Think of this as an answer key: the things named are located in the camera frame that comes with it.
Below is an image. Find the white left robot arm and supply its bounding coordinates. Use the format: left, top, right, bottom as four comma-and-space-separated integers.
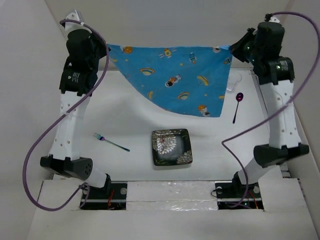
40, 29, 112, 199

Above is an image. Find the purple metal spoon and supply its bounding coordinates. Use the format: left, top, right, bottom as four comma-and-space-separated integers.
232, 92, 244, 124

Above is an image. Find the black floral square plate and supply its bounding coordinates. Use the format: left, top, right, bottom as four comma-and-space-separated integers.
151, 128, 193, 167

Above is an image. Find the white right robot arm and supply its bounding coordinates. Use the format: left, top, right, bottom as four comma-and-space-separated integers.
229, 22, 310, 197

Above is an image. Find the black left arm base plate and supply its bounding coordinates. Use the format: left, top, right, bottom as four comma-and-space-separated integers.
79, 181, 128, 211

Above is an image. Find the iridescent metal fork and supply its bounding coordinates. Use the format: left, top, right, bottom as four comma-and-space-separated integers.
93, 133, 130, 152

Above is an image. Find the blue patterned cloth napkin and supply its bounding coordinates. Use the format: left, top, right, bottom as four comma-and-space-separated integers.
108, 44, 233, 118

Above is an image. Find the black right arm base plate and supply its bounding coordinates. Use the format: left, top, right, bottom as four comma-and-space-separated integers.
211, 181, 264, 210

